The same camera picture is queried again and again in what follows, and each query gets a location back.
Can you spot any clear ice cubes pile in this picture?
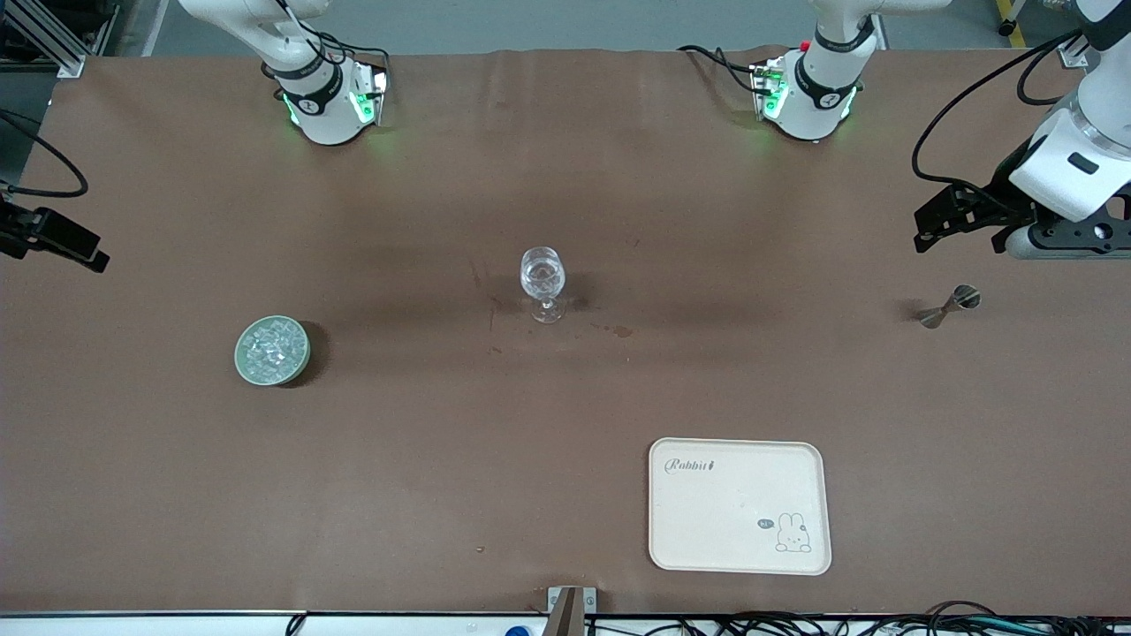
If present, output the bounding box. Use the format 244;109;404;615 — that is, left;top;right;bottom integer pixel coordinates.
243;322;303;379

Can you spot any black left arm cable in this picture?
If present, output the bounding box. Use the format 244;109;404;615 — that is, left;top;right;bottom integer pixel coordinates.
912;29;1088;208

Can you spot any steel jigger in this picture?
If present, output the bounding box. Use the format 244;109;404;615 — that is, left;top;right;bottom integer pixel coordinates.
917;284;982;329

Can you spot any cream rabbit print tray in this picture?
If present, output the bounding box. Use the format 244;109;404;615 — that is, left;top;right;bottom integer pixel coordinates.
648;437;832;576

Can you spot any grey camera post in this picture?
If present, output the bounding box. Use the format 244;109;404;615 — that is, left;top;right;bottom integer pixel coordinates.
548;587;584;636

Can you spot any clear wine glass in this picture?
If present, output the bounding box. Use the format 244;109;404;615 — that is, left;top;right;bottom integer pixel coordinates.
520;246;566;324

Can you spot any metal bracket plate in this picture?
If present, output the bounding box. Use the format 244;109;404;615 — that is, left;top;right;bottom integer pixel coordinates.
547;586;598;615

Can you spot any black left base cable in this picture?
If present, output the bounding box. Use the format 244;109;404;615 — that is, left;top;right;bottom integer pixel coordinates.
678;44;759;94

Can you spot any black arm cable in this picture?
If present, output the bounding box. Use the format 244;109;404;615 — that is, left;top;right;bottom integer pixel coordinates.
0;108;89;198
912;29;1088;208

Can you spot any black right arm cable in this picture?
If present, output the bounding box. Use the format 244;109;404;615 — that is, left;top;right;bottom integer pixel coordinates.
0;108;89;198

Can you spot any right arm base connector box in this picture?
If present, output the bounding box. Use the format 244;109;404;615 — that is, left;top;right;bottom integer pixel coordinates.
352;66;390;126

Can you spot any aluminium frame with struts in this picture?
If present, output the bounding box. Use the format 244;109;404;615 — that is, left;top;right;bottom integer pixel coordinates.
0;0;120;79

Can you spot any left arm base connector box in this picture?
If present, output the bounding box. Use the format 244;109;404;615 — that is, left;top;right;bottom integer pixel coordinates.
749;57;789;122

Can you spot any brown table mat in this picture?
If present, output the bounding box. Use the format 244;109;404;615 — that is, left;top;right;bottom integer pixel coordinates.
0;46;1131;617

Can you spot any black cable bundle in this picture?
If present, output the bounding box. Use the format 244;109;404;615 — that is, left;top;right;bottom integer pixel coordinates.
707;601;1131;636

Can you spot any green round bowl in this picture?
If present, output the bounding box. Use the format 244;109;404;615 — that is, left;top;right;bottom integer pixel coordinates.
234;315;312;388

